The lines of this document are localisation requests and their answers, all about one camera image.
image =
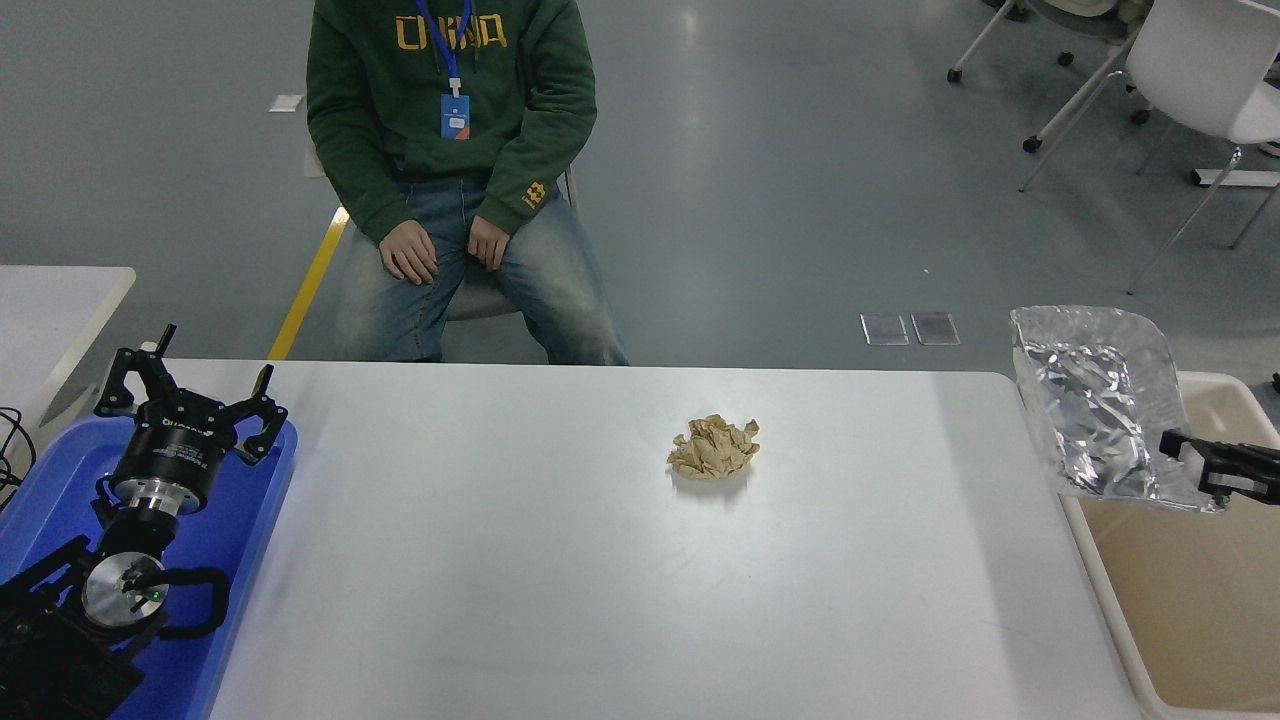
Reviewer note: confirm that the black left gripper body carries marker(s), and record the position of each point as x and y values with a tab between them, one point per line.
175	450

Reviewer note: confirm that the silver foil tray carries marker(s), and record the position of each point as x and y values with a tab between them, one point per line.
1090	400

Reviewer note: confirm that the tan paper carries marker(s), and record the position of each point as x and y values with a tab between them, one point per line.
713	448

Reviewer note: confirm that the person's right hand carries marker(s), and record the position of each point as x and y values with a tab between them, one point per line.
410	255

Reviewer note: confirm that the person's left hand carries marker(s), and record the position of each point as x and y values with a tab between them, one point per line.
490	243

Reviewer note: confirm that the blue plastic tray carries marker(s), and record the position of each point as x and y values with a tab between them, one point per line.
240	520

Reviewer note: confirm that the white side table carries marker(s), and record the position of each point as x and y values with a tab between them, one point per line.
50	320

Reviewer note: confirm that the yellow floor tape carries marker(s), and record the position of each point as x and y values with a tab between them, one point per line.
310	285

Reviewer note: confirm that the large pale plastic bin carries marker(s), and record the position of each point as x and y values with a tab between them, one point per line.
1180	620

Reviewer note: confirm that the clear floor plate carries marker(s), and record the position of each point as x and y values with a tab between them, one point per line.
885	329
935	328

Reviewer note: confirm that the white shell chair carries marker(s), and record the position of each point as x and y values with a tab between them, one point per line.
1200	60

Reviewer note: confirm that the person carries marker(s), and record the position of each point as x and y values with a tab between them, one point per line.
530	100

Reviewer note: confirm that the rolling office chair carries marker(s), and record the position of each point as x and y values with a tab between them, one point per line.
1090	22

